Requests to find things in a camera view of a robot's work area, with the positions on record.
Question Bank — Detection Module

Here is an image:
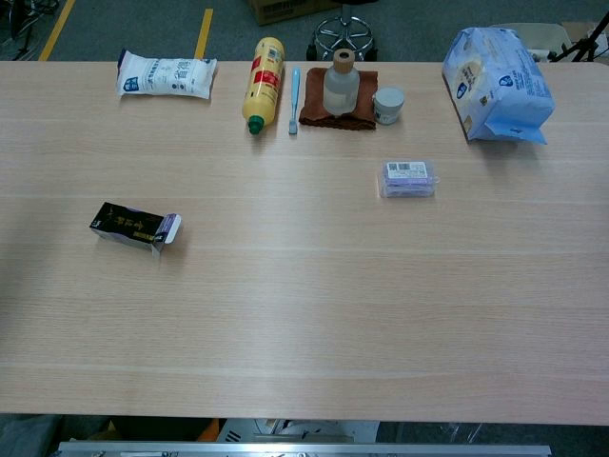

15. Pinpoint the black small carton box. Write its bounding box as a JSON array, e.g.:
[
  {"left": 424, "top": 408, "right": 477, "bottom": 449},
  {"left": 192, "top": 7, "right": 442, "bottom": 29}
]
[{"left": 88, "top": 201, "right": 183, "bottom": 259}]

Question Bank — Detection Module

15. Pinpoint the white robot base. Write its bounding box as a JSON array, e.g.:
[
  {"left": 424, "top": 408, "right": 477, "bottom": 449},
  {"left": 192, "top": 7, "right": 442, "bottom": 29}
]
[{"left": 216, "top": 418, "right": 380, "bottom": 444}]

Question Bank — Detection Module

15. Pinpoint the frosted bottle with wooden cap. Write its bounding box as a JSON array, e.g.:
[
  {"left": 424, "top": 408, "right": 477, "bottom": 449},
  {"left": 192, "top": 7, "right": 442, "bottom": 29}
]
[{"left": 323, "top": 49, "right": 361, "bottom": 118}]

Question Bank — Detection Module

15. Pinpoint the yellow bottle with green cap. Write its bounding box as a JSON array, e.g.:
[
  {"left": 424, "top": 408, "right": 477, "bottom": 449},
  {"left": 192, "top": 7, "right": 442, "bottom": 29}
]
[{"left": 241, "top": 36, "right": 285, "bottom": 136}]

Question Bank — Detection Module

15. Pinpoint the purple soap in clear box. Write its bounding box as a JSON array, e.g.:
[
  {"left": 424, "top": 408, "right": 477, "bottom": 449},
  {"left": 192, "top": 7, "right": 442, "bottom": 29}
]
[{"left": 378, "top": 159, "right": 441, "bottom": 199}]

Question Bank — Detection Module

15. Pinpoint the brown folded cloth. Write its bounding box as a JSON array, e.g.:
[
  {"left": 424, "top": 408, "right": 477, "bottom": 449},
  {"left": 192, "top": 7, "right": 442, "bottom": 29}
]
[{"left": 298, "top": 67, "right": 380, "bottom": 131}]

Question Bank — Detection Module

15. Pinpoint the light blue toothbrush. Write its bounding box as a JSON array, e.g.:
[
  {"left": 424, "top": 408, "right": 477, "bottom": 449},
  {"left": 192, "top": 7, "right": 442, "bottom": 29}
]
[{"left": 287, "top": 66, "right": 303, "bottom": 135}]

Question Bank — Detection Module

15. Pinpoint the small grey lidded jar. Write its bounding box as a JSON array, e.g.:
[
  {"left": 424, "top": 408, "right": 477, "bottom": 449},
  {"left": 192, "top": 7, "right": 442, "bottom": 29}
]
[{"left": 372, "top": 86, "right": 405, "bottom": 126}]

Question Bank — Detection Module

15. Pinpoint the chrome stool base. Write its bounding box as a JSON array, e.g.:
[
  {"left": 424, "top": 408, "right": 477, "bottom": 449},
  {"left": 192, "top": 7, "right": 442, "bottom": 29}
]
[{"left": 306, "top": 0, "right": 380, "bottom": 62}]

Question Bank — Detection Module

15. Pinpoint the white salt bag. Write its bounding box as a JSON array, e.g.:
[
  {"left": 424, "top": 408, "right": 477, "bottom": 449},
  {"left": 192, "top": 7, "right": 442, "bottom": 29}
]
[{"left": 116, "top": 48, "right": 219, "bottom": 100}]

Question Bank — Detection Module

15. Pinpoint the cardboard box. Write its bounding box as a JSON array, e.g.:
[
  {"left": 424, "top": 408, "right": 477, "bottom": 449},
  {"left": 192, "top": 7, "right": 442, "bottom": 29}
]
[{"left": 246, "top": 0, "right": 342, "bottom": 27}]

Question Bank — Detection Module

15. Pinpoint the large blue white package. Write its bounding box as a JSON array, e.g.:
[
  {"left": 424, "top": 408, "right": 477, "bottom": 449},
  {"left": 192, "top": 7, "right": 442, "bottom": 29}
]
[{"left": 442, "top": 27, "right": 557, "bottom": 146}]

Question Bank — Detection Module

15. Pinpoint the white chair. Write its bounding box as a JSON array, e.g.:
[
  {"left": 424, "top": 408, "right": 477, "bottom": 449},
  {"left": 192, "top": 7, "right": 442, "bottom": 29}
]
[{"left": 489, "top": 22, "right": 572, "bottom": 54}]

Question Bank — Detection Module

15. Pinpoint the black tripod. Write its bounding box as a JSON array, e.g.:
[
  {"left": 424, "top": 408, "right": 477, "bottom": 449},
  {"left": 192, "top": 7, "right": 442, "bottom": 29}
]
[{"left": 546, "top": 9, "right": 609, "bottom": 63}]

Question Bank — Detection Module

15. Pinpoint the aluminium profile rail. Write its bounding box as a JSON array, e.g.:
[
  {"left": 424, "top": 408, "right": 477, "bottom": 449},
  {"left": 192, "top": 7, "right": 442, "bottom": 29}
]
[{"left": 54, "top": 441, "right": 553, "bottom": 457}]

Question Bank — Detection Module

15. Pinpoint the black stand with cables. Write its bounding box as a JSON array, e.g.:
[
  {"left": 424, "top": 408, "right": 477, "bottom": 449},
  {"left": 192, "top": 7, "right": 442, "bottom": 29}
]
[{"left": 0, "top": 0, "right": 61, "bottom": 61}]

